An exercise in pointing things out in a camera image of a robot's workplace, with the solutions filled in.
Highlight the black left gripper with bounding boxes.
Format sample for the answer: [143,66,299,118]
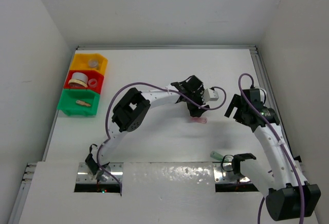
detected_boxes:
[186,88,209,116]

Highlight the pink correction tape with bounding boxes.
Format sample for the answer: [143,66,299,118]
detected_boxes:
[191,117,207,124]

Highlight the green correction tape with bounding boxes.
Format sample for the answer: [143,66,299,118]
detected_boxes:
[210,151,224,161]

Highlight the clear paperclip jar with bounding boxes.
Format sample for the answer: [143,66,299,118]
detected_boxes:
[88,59,99,69]

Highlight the wide white tape roll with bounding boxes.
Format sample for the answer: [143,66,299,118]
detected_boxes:
[71,72,88,83]

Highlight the small clear tape roll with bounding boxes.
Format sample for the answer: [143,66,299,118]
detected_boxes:
[88,79,98,88]

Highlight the orange correction tape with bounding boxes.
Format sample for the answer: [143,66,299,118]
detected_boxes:
[76,100,91,107]

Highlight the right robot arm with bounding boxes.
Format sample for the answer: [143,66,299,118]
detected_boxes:
[225,88,321,221]

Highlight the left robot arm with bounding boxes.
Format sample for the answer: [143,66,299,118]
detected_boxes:
[85,75,218,181]

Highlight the red plastic bin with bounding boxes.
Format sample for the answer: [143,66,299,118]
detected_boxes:
[63,70,104,94]

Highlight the yellow plastic bin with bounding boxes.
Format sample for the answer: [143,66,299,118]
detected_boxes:
[69,53,108,75]

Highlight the green plastic bin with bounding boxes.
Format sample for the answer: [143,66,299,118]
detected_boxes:
[57,89,100,117]

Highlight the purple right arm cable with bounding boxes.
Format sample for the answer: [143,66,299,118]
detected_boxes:
[237,73,306,224]

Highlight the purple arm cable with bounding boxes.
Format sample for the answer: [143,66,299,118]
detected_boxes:
[237,73,306,224]
[96,81,227,186]

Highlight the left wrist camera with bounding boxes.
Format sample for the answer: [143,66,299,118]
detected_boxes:
[203,88,219,103]

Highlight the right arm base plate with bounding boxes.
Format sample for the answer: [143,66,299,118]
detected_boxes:
[213,162,251,184]

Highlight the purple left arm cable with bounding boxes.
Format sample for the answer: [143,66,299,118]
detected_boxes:
[96,81,227,186]

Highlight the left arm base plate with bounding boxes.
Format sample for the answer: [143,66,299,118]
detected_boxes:
[76,162,123,184]

